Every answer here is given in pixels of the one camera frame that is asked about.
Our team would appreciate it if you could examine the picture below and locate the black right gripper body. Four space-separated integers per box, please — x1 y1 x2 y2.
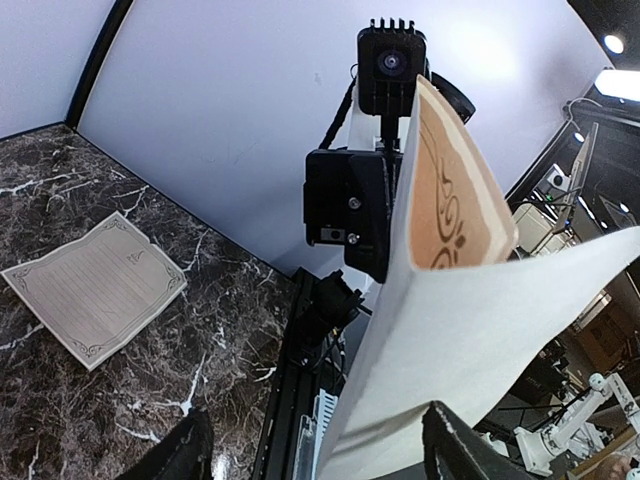
303 149 403 284

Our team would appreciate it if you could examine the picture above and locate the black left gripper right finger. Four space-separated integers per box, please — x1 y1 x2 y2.
422 401 528 480

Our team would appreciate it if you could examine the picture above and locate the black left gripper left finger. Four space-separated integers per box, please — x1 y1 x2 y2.
117 408 213 480

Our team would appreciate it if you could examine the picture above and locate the beige lined letter paper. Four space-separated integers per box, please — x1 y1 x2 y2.
317 78 639 479

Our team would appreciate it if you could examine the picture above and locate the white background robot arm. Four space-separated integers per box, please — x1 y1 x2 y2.
422 373 639 479

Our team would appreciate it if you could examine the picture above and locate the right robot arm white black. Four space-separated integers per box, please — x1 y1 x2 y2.
287 93 403 370

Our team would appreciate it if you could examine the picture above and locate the beige letter sheet on table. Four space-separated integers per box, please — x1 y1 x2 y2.
1 212 187 371

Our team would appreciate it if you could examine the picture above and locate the white slotted cable duct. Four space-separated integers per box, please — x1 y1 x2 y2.
292 389 338 480

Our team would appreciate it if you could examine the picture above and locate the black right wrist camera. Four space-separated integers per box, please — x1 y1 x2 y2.
357 18 428 117

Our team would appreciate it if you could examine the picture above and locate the black right frame post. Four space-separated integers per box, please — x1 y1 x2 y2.
64 0 134 130

